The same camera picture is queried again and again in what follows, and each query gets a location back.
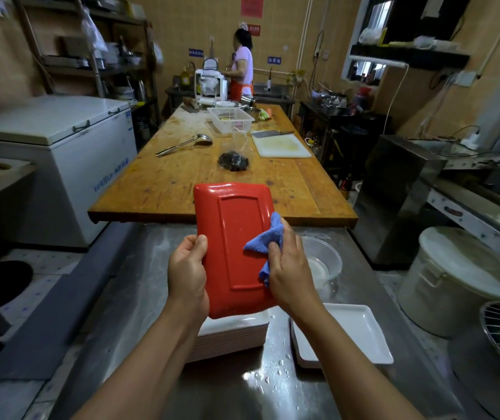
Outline person's right hand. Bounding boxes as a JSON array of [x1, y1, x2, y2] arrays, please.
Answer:
[[268, 218, 321, 322]]

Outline person's left hand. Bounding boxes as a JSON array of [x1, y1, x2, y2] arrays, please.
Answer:
[[167, 234, 210, 328]]

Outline blue cleaning cloth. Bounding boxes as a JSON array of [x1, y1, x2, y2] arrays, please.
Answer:
[[243, 212, 286, 288]]

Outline red rectangular plate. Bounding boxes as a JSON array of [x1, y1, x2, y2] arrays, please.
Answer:
[[193, 183, 279, 320]]

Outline person's left forearm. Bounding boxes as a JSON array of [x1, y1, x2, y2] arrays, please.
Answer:
[[71, 302, 202, 420]]

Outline person's right forearm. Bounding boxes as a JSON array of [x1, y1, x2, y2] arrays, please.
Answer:
[[291, 302, 426, 420]]

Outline clear plastic bowl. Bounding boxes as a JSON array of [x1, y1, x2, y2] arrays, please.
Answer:
[[300, 236, 343, 290]]

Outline wooden work table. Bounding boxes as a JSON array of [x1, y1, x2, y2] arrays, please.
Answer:
[[88, 103, 359, 228]]

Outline white cutting board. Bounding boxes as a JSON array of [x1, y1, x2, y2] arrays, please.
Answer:
[[251, 134, 312, 159]]

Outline stack of white rectangular plates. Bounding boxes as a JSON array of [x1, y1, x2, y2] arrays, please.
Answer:
[[187, 309, 271, 363]]

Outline plastic bag with dark contents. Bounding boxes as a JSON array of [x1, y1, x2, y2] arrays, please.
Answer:
[[218, 131, 251, 172]]

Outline metal ladle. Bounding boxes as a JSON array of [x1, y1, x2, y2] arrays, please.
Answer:
[[155, 134, 213, 158]]

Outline kitchen cleaver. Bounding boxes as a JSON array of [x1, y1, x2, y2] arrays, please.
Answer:
[[251, 129, 295, 139]]

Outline stainless steel cabinet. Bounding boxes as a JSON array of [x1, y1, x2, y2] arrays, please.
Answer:
[[350, 135, 447, 266]]

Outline white rectangular plate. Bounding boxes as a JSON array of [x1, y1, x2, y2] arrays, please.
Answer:
[[291, 303, 394, 369]]

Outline dark side table with bowls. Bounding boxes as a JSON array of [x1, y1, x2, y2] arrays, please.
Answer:
[[297, 92, 393, 180]]

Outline steel prep counter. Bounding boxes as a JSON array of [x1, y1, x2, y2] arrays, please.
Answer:
[[49, 223, 465, 420]]

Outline white plastic basket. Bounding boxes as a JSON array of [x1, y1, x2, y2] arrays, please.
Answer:
[[207, 107, 255, 134]]

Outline steel sink counter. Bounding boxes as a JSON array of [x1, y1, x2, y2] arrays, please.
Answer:
[[165, 83, 296, 115]]

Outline white chest freezer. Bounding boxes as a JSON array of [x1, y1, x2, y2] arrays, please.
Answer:
[[0, 95, 138, 249]]

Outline white kitchen machine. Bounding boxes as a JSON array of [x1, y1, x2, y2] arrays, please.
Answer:
[[194, 58, 229, 106]]

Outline large white lidded bucket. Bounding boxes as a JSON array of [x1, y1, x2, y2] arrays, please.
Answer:
[[398, 226, 500, 338]]

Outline dough sheeter machine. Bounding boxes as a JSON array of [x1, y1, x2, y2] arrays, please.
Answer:
[[409, 137, 500, 272]]

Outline metal storage rack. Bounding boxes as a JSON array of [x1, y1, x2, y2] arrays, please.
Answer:
[[11, 0, 162, 147]]

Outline dark wall shelf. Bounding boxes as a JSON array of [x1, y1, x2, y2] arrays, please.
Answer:
[[350, 43, 471, 69]]

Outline red wall sign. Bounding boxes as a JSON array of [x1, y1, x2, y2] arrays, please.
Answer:
[[240, 0, 265, 19]]

